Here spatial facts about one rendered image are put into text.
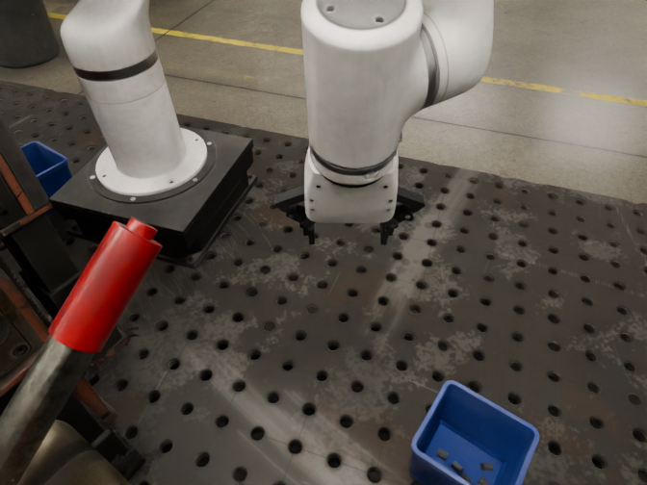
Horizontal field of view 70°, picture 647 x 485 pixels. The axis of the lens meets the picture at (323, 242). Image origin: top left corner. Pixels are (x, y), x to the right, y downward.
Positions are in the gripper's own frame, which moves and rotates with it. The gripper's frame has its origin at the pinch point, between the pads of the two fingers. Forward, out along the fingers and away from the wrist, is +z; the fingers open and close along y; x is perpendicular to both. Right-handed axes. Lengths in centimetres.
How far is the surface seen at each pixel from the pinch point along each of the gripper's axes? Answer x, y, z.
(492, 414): 21.4, -16.0, 3.4
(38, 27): -211, 177, 128
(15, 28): -202, 184, 122
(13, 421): 26.9, 14.3, -32.3
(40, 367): 24.9, 13.4, -33.0
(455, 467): 26.5, -12.6, 8.8
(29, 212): 5.0, 32.2, -12.4
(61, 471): 28.5, 14.4, -27.6
